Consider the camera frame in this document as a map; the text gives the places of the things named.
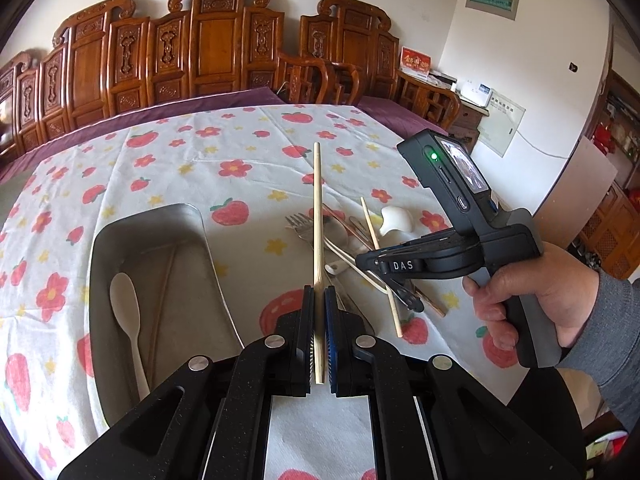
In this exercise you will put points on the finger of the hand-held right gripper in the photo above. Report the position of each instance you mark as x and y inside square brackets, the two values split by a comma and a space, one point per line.
[411, 301]
[395, 264]

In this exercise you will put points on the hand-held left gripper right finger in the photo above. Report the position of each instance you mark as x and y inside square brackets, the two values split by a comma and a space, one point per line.
[331, 340]

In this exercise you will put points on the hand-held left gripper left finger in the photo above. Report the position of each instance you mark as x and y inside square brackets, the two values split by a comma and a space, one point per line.
[307, 330]

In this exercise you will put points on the light bamboo chopstick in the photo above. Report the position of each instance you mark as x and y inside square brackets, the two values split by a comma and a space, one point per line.
[396, 317]
[317, 210]

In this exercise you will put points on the dark wooden chopstick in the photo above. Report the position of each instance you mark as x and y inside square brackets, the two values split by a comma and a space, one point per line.
[435, 307]

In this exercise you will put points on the white ceramic soup spoon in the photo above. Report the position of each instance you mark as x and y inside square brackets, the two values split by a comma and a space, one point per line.
[395, 217]

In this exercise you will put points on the metal spoon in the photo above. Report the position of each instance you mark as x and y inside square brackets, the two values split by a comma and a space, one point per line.
[336, 227]

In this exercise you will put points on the metal fork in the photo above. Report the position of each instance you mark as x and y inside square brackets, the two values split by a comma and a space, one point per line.
[298, 225]

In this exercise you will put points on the metal tray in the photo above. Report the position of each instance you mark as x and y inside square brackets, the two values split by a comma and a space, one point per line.
[175, 310]

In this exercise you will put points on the person's right forearm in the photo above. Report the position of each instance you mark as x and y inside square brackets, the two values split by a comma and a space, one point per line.
[610, 345]

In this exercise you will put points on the person's right hand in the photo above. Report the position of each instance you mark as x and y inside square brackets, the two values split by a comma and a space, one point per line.
[560, 290]

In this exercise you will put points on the wooden side table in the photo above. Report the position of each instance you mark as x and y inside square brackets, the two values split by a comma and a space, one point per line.
[470, 120]

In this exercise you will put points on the white desk telephone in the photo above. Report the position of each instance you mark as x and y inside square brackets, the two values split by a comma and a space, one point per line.
[475, 92]

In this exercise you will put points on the red desk calendar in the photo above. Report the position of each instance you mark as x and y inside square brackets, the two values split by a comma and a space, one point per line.
[415, 62]

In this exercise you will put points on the beige board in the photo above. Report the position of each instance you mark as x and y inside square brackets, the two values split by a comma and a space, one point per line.
[585, 185]

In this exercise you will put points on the wooden armchair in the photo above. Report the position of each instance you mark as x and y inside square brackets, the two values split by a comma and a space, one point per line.
[305, 80]
[347, 85]

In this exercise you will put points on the carved wooden sofa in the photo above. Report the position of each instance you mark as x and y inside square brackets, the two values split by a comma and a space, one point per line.
[100, 70]
[215, 45]
[360, 45]
[25, 105]

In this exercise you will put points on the wooden display cabinet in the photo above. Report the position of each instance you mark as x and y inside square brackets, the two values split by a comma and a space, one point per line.
[617, 210]

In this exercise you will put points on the strawberry flower print tablecloth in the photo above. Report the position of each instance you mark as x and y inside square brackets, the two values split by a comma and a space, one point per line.
[225, 170]

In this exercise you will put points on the grey breaker panel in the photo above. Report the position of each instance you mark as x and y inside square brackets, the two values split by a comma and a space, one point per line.
[492, 1]

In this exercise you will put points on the white wall panel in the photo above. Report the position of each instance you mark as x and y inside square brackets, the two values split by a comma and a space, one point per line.
[502, 122]

